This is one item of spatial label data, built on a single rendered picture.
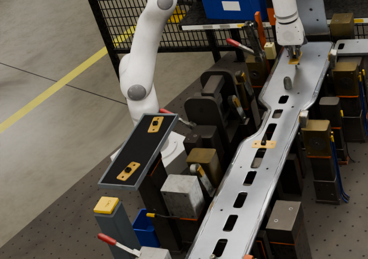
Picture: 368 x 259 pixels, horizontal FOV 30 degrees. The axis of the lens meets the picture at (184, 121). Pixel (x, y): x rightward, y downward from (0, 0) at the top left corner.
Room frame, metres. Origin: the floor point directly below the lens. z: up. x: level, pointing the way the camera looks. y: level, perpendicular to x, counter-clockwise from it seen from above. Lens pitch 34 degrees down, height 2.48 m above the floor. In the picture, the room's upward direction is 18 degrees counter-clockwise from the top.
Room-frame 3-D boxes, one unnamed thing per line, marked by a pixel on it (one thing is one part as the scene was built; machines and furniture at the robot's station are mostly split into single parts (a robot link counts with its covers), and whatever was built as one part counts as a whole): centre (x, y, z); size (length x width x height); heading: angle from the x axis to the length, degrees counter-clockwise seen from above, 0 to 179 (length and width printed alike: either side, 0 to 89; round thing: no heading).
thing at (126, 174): (1.76, 0.22, 1.17); 0.08 x 0.04 x 0.01; 133
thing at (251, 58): (2.37, -0.34, 0.87); 0.10 x 0.07 x 0.35; 58
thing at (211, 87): (2.07, -0.12, 0.95); 0.18 x 0.13 x 0.49; 148
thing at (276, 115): (2.03, -0.33, 0.84); 0.12 x 0.05 x 0.29; 58
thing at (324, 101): (2.01, -0.54, 0.84); 0.10 x 0.05 x 0.29; 58
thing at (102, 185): (1.86, 0.17, 1.16); 0.37 x 0.14 x 0.02; 148
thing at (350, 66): (2.10, -0.64, 0.87); 0.12 x 0.07 x 0.35; 58
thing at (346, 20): (2.43, -0.74, 0.88); 0.08 x 0.08 x 0.36; 58
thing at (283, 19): (2.27, -0.49, 1.24); 0.09 x 0.08 x 0.03; 58
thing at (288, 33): (2.27, -0.49, 1.18); 0.10 x 0.07 x 0.11; 58
